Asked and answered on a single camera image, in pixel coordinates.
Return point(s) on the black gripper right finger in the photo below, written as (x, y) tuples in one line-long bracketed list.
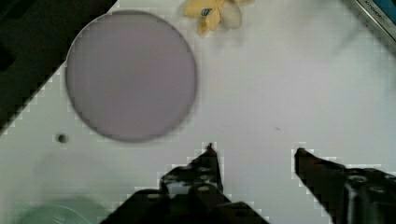
[(348, 195)]

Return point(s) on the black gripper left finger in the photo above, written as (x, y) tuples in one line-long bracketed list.
[(189, 194)]

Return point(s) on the lilac round plate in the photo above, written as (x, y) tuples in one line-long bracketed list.
[(131, 76)]

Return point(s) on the green perforated colander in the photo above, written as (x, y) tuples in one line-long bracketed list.
[(70, 211)]

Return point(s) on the yellow plush banana toy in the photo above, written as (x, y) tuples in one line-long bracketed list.
[(214, 12)]

